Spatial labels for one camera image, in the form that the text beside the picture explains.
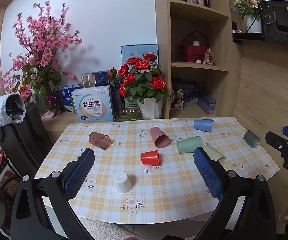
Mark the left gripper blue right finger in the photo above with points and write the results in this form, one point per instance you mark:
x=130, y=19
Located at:
x=208, y=173

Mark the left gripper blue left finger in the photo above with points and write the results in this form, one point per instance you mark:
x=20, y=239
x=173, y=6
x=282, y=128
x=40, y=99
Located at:
x=75, y=173

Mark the small white plastic cup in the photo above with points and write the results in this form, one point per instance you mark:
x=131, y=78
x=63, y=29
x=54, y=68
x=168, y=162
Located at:
x=122, y=182

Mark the transparent dark green cup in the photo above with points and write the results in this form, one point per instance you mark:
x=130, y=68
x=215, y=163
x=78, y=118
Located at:
x=251, y=139

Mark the beige plastic cup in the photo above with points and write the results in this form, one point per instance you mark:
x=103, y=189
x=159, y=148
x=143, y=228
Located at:
x=214, y=154

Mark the green plastic cup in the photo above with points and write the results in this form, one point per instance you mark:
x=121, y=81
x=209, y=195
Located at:
x=189, y=145

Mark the transparent brown cup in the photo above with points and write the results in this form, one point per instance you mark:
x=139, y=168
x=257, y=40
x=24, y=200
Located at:
x=100, y=140

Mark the blue plastic cup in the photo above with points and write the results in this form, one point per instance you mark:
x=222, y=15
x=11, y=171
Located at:
x=204, y=125

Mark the pink plastic cup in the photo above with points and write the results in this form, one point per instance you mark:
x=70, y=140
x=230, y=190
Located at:
x=159, y=137

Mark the red plastic cup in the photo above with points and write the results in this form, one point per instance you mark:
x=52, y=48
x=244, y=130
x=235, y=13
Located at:
x=150, y=158

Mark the left hand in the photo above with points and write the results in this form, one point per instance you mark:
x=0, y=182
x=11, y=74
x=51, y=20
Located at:
x=131, y=238

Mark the yellow plaid floral tablecloth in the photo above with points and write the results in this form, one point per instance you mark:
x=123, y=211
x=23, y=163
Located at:
x=172, y=191

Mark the black chair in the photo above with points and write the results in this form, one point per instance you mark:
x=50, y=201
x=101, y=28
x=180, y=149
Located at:
x=26, y=144

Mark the small purple box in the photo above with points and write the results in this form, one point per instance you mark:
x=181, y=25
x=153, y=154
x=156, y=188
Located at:
x=207, y=104

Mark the white blue probiotics box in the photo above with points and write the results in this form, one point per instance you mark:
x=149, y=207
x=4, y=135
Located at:
x=93, y=104

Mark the gold patterned tray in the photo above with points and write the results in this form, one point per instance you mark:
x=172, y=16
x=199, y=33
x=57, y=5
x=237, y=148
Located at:
x=128, y=115

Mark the dark blue gift box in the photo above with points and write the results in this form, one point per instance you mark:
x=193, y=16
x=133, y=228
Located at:
x=191, y=92

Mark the blue white tissue box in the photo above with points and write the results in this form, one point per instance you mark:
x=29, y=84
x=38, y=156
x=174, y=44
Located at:
x=65, y=93

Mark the white faceted flower pot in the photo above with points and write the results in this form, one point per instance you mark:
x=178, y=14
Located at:
x=151, y=109

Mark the white navy emblem box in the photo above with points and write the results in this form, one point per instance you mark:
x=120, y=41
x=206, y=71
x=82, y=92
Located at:
x=130, y=105

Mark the white grey jacket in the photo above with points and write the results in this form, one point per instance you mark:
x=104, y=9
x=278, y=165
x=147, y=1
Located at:
x=12, y=109

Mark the wooden shelf unit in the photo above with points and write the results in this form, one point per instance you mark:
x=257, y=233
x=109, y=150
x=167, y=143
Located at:
x=174, y=20

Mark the silver tin box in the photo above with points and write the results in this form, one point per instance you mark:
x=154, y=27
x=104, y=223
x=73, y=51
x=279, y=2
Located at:
x=88, y=80

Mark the small perfume bottle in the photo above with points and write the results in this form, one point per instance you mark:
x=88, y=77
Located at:
x=208, y=57

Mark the dark blue patterned box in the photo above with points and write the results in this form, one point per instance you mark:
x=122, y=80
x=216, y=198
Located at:
x=101, y=78

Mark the white plant pot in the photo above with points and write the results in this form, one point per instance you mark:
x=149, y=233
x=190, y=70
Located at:
x=253, y=24

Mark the pink cherry blossom plant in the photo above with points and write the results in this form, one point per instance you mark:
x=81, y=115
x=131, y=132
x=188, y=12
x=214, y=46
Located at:
x=36, y=71

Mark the black monitor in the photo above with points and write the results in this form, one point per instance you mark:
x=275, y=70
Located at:
x=274, y=21

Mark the red gift basket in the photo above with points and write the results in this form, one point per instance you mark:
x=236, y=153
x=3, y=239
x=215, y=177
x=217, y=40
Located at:
x=192, y=48

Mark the red rose bouquet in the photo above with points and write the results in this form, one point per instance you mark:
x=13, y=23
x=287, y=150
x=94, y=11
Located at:
x=139, y=78

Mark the peach flower bouquet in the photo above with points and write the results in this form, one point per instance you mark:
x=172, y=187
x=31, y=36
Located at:
x=247, y=7

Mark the tall light blue box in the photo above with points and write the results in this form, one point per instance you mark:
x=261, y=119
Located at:
x=137, y=50

